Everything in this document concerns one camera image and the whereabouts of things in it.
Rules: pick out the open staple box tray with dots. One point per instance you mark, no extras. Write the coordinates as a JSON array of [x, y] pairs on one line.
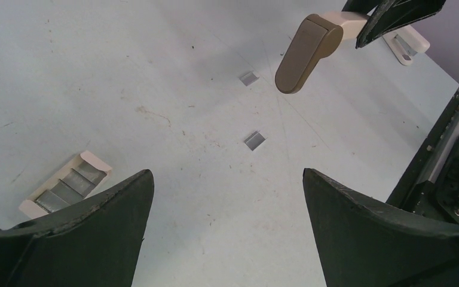
[[80, 178]]

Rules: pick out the white stapler at right edge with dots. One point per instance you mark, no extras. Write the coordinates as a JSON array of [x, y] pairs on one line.
[[405, 43]]

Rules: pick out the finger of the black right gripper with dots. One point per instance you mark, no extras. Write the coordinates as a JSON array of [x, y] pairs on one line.
[[389, 15]]

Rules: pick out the silver staple strip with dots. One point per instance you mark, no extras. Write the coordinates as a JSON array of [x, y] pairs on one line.
[[254, 140], [248, 78]]

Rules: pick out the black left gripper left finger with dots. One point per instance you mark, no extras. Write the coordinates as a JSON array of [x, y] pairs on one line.
[[95, 242]]

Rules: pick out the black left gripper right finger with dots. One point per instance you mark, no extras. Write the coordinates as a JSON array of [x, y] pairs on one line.
[[362, 241]]

